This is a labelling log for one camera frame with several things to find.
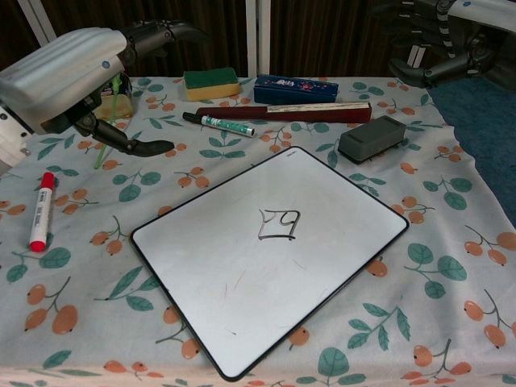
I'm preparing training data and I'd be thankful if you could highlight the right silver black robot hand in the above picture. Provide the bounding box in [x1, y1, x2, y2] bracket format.
[372, 0, 516, 89]

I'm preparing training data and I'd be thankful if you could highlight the long dark red box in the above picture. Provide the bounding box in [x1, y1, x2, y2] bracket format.
[196, 102, 372, 124]

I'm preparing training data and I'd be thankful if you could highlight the floral print tablecloth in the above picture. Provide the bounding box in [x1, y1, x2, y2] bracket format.
[0, 76, 516, 387]

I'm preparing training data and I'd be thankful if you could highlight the blue table cover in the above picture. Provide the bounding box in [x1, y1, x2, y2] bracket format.
[427, 78, 516, 227]

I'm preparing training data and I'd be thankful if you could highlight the white drawing board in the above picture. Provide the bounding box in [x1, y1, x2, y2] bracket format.
[131, 147, 410, 382]

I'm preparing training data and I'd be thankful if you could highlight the artificial red tulip green stem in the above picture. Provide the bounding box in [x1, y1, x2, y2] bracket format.
[94, 72, 123, 169]

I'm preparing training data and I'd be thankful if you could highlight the white vertical frame post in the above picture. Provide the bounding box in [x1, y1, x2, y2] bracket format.
[246, 0, 270, 77]

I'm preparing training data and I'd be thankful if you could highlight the white slanted frame post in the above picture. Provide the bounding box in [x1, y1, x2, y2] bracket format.
[18, 0, 57, 46]

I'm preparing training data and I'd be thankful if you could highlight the dark pleated curtain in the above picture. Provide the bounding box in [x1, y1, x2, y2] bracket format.
[0, 0, 516, 80]

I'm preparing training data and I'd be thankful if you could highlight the green white marker black cap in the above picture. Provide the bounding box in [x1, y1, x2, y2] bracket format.
[182, 111, 257, 138]

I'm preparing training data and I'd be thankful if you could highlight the yellow sponge with green pad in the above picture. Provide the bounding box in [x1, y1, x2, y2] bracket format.
[183, 67, 241, 102]

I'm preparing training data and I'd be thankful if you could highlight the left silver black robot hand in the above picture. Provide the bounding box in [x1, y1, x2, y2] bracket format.
[0, 19, 211, 158]

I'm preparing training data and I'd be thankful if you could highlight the red capped white marker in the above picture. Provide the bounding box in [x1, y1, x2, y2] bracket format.
[28, 172, 56, 253]

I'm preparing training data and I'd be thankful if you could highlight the black eraser block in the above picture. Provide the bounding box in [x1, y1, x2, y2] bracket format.
[337, 115, 408, 165]

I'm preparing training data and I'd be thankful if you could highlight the blue floral pencil case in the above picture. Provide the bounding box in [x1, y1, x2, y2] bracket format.
[253, 75, 339, 105]

